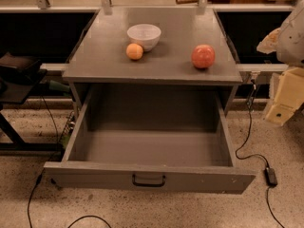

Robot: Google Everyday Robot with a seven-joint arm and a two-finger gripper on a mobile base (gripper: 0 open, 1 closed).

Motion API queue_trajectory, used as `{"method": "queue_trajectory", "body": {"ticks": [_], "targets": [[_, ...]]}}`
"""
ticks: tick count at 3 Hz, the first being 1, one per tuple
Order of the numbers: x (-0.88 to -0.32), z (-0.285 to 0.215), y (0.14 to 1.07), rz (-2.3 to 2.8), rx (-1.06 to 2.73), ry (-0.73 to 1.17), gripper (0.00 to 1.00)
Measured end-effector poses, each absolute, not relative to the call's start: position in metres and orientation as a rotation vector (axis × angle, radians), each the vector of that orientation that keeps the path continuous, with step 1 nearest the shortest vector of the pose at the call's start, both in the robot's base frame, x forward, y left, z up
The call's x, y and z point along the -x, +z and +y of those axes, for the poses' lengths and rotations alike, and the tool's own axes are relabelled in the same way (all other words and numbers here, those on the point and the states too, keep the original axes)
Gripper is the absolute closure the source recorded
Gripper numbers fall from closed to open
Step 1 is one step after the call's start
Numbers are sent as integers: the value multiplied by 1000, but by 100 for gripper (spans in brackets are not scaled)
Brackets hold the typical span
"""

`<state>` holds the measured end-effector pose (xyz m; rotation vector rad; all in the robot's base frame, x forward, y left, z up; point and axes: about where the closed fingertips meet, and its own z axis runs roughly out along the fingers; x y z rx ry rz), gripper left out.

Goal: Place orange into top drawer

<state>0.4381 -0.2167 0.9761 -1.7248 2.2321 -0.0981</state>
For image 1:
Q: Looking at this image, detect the black power adapter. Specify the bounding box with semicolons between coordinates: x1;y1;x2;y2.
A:
264;167;277;187

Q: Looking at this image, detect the black adapter cable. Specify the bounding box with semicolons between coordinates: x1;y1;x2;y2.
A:
235;76;286;228

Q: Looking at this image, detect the grey open top drawer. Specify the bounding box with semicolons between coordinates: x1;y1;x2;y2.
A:
45;84;256;194

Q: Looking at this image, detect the metal guard rail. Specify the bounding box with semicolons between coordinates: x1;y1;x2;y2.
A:
0;0;304;15

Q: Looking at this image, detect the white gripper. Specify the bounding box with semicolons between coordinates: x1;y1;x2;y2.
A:
256;28;304;126

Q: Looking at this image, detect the white bowl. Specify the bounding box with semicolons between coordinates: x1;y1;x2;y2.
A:
127;24;162;52

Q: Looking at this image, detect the black side table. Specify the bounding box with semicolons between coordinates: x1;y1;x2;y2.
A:
0;69;63;152

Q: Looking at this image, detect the red apple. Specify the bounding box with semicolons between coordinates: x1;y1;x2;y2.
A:
191;45;216;69

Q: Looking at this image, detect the small orange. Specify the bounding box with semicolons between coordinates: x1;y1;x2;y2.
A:
126;44;143;60

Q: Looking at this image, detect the black floor cable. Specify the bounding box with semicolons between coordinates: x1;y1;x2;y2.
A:
26;95;112;228

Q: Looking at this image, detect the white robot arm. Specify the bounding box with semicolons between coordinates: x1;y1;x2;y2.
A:
256;1;304;126

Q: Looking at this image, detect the black drawer handle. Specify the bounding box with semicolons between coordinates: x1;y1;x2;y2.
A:
132;174;166;188

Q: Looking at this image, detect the grey cabinet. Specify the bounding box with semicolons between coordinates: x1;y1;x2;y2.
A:
63;7;242;86

